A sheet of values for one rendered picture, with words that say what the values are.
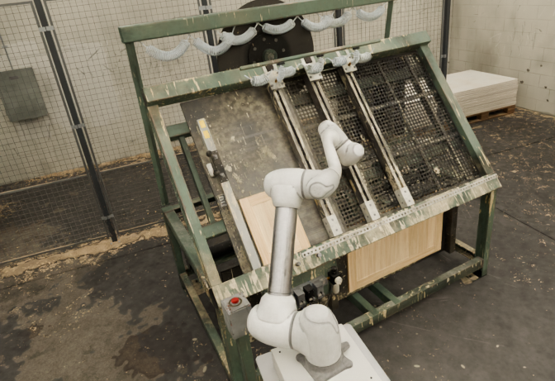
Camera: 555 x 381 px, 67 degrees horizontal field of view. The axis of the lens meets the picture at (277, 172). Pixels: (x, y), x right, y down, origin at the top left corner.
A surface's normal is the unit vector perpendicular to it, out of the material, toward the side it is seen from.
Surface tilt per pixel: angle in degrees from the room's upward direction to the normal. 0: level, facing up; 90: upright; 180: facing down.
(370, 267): 90
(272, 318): 51
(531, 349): 0
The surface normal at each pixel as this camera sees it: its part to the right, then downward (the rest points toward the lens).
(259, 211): 0.29, -0.32
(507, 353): -0.11, -0.90
